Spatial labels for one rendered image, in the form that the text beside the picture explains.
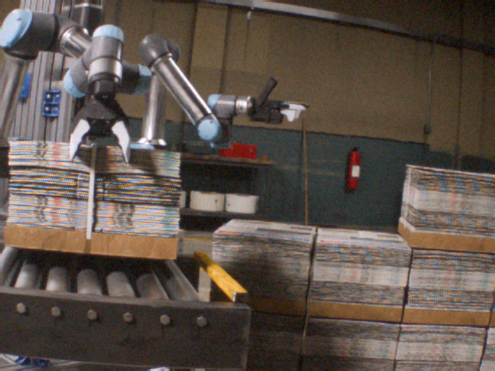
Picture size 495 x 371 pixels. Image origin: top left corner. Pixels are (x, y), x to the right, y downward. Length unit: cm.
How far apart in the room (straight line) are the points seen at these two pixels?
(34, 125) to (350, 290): 117
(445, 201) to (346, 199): 727
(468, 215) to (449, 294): 24
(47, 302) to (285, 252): 97
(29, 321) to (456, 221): 128
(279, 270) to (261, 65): 697
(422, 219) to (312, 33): 725
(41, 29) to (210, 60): 679
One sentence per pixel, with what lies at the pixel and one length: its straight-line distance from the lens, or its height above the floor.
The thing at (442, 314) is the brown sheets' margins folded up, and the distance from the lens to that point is 203.
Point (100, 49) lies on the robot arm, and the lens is 148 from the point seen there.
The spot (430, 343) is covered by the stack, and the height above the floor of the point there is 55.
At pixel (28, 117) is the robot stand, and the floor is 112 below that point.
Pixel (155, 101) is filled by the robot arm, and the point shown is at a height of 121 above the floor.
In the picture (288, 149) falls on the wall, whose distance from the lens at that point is 889.
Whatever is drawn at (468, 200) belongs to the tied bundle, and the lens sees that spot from 199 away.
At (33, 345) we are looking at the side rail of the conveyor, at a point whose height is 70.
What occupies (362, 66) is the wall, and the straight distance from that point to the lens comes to 931.
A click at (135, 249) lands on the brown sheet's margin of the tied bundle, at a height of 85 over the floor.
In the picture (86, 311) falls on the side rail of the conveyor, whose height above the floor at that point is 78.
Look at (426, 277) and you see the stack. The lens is 200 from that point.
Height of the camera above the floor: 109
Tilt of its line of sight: 4 degrees down
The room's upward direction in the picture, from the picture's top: 5 degrees clockwise
